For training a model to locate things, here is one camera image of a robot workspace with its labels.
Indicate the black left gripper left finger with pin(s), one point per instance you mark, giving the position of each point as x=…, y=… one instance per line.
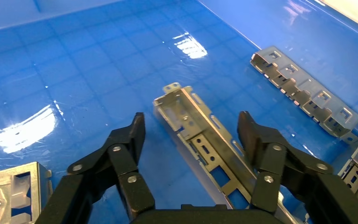
x=120, y=154

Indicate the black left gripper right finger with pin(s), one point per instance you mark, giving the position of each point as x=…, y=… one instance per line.
x=268, y=154

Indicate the silver channel metal part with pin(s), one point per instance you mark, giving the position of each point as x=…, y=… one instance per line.
x=194, y=123

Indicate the silver ladder-shaped channel part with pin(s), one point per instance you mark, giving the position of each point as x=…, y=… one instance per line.
x=0, y=185

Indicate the blue plastic bin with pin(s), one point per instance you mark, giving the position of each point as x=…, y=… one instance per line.
x=105, y=61

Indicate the silver notched bracket part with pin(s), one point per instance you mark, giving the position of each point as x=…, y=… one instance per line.
x=302, y=86

